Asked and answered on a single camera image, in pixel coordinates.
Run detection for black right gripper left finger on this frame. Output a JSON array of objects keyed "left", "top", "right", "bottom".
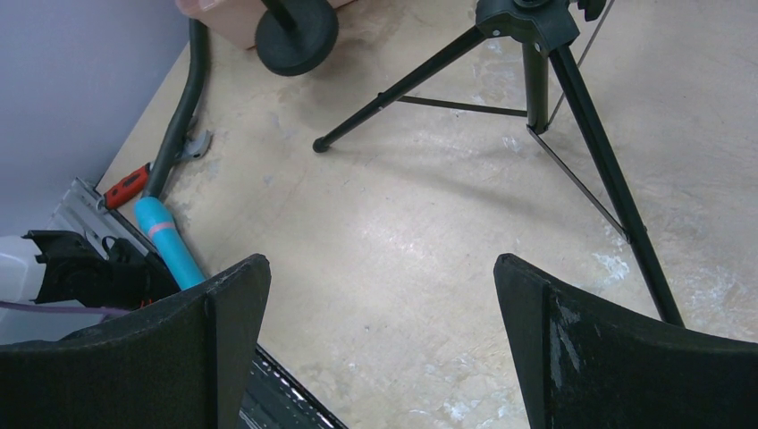
[{"left": 1, "top": 254, "right": 272, "bottom": 428}]

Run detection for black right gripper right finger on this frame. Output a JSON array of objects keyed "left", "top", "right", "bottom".
[{"left": 493, "top": 254, "right": 757, "bottom": 428}]

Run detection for black folding music stand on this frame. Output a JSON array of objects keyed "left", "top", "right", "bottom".
[{"left": 313, "top": 0, "right": 684, "bottom": 326}]

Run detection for black microphone desk stand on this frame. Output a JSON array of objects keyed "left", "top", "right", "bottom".
[{"left": 255, "top": 0, "right": 339, "bottom": 77}]

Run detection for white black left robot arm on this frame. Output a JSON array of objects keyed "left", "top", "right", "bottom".
[{"left": 1, "top": 231, "right": 180, "bottom": 310}]

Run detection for pink translucent plastic case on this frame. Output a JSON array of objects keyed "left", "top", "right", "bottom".
[{"left": 175, "top": 0, "right": 346, "bottom": 48}]

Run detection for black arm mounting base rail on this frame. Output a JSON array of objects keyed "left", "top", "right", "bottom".
[{"left": 237, "top": 346, "right": 347, "bottom": 429}]

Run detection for red handled pliers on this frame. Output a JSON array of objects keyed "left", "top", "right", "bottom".
[{"left": 97, "top": 129, "right": 213, "bottom": 212}]

